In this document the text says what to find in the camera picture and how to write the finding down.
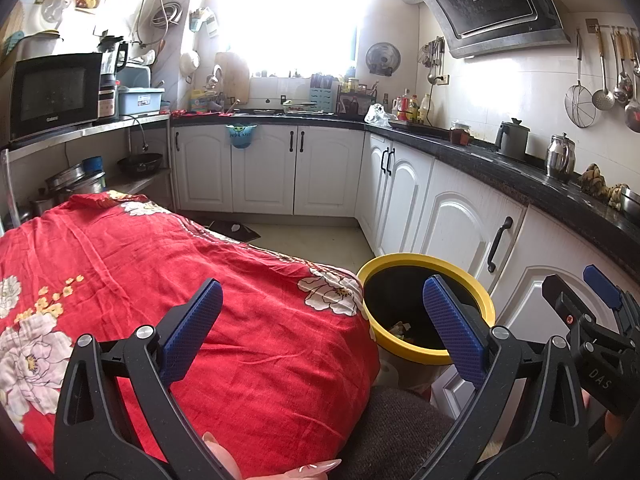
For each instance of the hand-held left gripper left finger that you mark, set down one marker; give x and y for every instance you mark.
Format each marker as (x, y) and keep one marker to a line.
(192, 330)

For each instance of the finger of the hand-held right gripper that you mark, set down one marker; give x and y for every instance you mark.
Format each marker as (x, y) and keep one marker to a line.
(562, 302)
(602, 287)

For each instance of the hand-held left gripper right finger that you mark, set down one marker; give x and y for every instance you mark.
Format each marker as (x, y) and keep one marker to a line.
(452, 330)

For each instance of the yellow rimmed trash bin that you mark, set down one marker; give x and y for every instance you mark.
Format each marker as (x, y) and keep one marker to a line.
(410, 352)

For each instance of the white tissue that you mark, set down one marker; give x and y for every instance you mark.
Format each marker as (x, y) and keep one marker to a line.
(400, 332)

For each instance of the person's right hand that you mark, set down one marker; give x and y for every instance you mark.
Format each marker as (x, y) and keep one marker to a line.
(607, 420)

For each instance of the person's left hand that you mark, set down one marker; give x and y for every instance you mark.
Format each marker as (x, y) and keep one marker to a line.
(222, 460)

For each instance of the red floral blanket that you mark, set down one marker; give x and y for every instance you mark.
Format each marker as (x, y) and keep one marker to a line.
(150, 270)

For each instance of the steel pot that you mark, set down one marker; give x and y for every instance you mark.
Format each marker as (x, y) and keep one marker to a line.
(631, 202)

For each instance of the pile of ginger roots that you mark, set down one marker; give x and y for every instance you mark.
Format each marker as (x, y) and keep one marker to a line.
(600, 185)

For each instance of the black floor mat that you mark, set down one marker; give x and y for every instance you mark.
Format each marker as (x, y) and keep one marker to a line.
(235, 232)

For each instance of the person's leg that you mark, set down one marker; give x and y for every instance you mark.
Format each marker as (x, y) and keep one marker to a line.
(400, 425)

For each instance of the stainless steel kettle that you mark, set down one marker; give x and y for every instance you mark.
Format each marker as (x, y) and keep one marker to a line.
(560, 159)

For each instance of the black kitchen countertop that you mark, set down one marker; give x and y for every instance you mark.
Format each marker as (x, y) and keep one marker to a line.
(500, 170)

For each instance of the olive grey kettle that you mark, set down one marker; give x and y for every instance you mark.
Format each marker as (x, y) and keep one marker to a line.
(512, 141)

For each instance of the large steel spoon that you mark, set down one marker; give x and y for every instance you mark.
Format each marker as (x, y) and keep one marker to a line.
(633, 117)

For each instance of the black wok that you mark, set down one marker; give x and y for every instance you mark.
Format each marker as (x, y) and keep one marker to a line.
(140, 165)

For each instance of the steel ladle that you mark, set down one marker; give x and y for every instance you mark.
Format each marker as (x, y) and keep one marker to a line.
(604, 100)

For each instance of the blue can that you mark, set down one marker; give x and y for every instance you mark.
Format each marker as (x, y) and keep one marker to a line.
(93, 164)

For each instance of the stack of steel pots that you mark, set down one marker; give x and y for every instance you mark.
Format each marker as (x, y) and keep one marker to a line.
(70, 180)

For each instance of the steel slotted spoon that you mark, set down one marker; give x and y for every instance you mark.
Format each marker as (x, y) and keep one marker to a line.
(621, 94)

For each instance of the glass jar dark contents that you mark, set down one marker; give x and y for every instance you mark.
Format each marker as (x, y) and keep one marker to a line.
(460, 134)

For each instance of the blue bag on cabinet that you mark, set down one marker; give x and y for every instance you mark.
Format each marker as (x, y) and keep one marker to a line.
(241, 137)

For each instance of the red cloth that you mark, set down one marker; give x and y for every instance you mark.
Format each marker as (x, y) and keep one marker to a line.
(195, 113)

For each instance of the stainless steel shelf table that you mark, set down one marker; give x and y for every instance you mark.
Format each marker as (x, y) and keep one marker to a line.
(100, 130)

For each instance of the clear plastic bag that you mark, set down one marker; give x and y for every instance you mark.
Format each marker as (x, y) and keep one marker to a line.
(377, 116)

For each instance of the red label sauce bottle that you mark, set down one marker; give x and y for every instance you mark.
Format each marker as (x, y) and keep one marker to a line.
(405, 106)

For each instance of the grey blue dish box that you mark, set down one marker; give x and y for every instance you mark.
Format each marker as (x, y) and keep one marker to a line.
(140, 102)

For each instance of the black spice rack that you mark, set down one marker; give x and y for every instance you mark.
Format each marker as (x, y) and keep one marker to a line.
(356, 102)

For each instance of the pale cutting board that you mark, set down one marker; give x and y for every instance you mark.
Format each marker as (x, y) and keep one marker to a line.
(232, 80)

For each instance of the grey blue storage container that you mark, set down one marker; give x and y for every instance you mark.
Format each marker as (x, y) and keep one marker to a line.
(135, 77)

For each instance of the white colander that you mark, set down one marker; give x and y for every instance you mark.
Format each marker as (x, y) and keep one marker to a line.
(190, 66)

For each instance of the black blender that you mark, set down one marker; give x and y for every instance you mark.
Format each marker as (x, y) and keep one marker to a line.
(112, 77)

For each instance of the teal knife block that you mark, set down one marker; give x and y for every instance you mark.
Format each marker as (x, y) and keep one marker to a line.
(322, 96)

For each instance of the black microwave oven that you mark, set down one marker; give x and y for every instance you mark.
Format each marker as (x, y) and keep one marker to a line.
(52, 97)

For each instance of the set of steel utensils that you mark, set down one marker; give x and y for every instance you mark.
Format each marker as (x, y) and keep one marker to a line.
(432, 57)

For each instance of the black steel range hood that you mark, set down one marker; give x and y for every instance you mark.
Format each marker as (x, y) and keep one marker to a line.
(490, 5)

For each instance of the white pot with lid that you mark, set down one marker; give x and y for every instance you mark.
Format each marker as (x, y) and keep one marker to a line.
(40, 46)

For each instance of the kitchen window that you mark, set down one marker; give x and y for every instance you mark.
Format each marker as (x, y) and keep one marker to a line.
(285, 15)

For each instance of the grey wall fan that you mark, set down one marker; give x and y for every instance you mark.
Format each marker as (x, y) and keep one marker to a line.
(383, 59)

